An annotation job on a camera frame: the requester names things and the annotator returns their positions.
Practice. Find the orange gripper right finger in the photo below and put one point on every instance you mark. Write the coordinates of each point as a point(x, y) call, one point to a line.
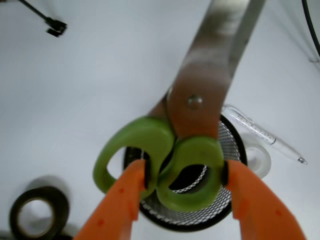
point(261, 214)

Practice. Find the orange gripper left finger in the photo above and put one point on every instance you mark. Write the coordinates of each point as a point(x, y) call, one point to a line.
point(114, 216)

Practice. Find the black mesh pen holder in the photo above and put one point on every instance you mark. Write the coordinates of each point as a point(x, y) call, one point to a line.
point(186, 178)

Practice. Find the white clear pen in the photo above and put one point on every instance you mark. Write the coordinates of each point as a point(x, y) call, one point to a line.
point(264, 135)

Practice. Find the clear tape roll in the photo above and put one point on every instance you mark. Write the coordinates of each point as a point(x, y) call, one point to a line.
point(258, 158)

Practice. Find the green handled scissors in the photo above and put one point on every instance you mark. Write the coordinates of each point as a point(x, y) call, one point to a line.
point(182, 129)

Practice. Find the black tape roll lower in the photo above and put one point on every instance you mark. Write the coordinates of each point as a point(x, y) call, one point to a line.
point(39, 214)

